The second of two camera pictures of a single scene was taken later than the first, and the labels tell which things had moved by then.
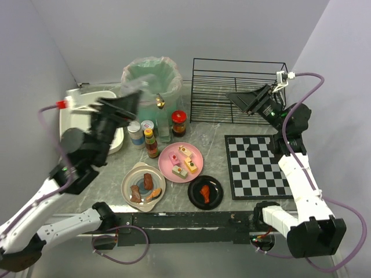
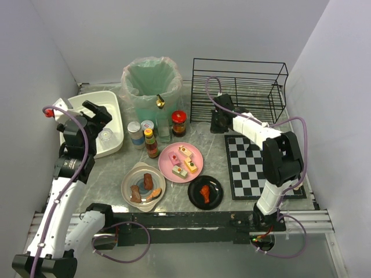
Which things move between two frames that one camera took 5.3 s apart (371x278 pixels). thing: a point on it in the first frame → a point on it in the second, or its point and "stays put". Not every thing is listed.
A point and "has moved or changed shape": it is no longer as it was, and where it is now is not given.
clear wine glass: [130, 86] has moved or changed shape
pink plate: [166, 164] stays put
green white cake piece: [179, 172] stays put
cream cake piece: [185, 151] stays put
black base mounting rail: [182, 228] stays put
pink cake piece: [174, 158] stays put
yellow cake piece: [191, 166] stays put
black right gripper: [258, 99] → [219, 116]
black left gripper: [113, 113] → [97, 116]
